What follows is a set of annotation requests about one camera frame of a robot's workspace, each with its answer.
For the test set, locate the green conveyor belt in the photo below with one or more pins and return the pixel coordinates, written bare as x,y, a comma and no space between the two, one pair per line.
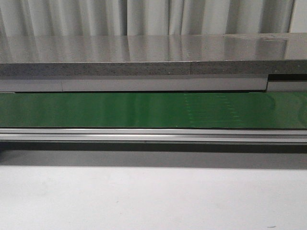
268,110

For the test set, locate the grey stone counter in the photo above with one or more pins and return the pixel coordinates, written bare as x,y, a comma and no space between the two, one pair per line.
102,63

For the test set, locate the white pleated curtain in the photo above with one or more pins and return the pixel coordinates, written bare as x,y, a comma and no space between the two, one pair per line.
151,17

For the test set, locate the aluminium conveyor side rail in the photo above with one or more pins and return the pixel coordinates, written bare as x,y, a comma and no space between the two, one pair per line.
169,135

